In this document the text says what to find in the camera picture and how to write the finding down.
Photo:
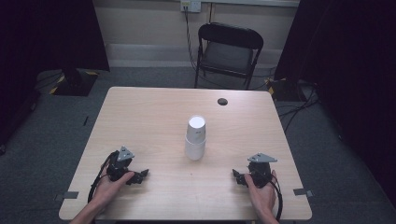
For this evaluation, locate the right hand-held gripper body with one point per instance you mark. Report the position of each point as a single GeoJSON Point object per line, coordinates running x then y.
{"type": "Point", "coordinates": [261, 169]}

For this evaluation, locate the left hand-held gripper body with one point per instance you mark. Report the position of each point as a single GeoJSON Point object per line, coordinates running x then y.
{"type": "Point", "coordinates": [120, 161]}

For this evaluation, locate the person's right hand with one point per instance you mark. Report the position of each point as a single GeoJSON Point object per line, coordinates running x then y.
{"type": "Point", "coordinates": [263, 197]}

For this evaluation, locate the person's left hand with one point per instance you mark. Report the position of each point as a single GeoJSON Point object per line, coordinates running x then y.
{"type": "Point", "coordinates": [109, 188]}

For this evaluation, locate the grey tape strip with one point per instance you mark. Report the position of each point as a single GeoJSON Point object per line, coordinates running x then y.
{"type": "Point", "coordinates": [302, 192]}
{"type": "Point", "coordinates": [70, 195]}

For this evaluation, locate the white paper cup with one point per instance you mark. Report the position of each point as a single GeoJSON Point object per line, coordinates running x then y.
{"type": "Point", "coordinates": [196, 129]}
{"type": "Point", "coordinates": [195, 151]}

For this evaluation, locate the black round table grommet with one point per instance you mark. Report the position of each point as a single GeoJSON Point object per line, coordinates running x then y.
{"type": "Point", "coordinates": [222, 101]}

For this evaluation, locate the black stand base striped tape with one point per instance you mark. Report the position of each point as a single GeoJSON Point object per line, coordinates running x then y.
{"type": "Point", "coordinates": [73, 82]}
{"type": "Point", "coordinates": [281, 90]}

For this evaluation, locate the black folding chair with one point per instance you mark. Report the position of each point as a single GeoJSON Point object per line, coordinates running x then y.
{"type": "Point", "coordinates": [229, 53]}

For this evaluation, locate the dark curtain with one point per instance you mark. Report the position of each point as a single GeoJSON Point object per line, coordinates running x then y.
{"type": "Point", "coordinates": [348, 77]}
{"type": "Point", "coordinates": [40, 46]}

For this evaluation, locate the white wall socket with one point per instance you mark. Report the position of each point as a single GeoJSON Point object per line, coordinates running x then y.
{"type": "Point", "coordinates": [190, 5]}

